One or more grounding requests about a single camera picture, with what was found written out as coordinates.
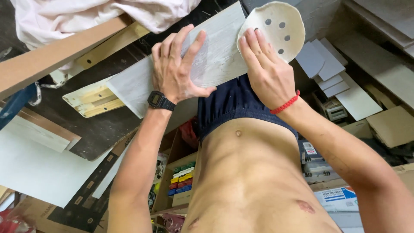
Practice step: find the brown cardboard piece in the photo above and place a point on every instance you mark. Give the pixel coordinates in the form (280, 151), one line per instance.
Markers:
(393, 126)

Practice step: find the white box with blue label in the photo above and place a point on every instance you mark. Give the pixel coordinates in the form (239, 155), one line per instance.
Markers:
(338, 199)

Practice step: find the white painted wooden board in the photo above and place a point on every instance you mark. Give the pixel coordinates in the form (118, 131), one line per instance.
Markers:
(220, 55)

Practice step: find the pile of grey panel offcuts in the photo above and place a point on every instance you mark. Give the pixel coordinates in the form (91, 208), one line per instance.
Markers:
(323, 64)

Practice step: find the small grey plastic part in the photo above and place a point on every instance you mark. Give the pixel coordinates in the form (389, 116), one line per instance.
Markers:
(336, 113)

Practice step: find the white board with brown edge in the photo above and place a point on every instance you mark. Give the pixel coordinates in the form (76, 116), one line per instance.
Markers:
(42, 131)

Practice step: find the person's right hand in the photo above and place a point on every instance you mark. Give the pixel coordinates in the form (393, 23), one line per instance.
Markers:
(268, 81)

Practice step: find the pale wooden batten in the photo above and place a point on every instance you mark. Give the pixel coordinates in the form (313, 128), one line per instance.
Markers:
(110, 45)

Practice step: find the navy blue shorts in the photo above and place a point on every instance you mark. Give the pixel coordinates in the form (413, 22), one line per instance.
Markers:
(233, 103)

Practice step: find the long brown fibreboard plank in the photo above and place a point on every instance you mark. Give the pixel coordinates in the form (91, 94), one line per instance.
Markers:
(48, 58)

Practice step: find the white crumpled cloth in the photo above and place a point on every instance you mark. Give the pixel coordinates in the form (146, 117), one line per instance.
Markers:
(81, 16)

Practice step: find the red crumpled bag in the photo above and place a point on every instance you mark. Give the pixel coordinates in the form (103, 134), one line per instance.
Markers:
(14, 223)

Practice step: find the black digital wristwatch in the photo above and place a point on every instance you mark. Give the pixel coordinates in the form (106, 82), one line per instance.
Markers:
(158, 99)

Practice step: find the flat brown cardboard carton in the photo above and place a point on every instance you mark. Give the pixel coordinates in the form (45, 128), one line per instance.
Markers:
(38, 213)

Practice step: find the person's bare torso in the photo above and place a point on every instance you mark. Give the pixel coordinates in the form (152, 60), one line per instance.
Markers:
(252, 181)

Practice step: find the stack of pale boards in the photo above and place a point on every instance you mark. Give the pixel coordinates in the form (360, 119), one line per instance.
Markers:
(385, 19)

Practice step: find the open brown cardboard box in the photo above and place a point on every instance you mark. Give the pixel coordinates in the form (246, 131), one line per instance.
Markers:
(176, 158)

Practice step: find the round white sanding disc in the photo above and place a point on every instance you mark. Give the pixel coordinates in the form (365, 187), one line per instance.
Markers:
(281, 16)

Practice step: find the white rectangular panel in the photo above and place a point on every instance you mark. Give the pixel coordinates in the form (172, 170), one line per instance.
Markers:
(355, 100)

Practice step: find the person's left hand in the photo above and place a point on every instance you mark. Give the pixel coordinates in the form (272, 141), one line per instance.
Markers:
(171, 74)

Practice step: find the white-painted wooden frame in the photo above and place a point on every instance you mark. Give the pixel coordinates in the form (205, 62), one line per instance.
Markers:
(93, 100)

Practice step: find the red plastic bag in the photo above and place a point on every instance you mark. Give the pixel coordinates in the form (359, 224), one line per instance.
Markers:
(190, 132)

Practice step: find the grey plastic tool cases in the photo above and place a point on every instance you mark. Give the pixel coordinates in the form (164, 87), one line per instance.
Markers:
(315, 165)

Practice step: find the black printed cardboard sheet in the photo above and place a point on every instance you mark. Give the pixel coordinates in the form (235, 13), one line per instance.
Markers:
(87, 197)

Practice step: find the stack of coloured plastic blocks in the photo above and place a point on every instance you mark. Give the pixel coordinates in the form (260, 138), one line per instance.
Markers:
(181, 183)

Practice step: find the large pale board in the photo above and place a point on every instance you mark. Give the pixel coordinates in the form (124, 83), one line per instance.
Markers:
(378, 61)

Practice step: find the large white panel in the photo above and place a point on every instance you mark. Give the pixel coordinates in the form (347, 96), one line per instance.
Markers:
(38, 171)

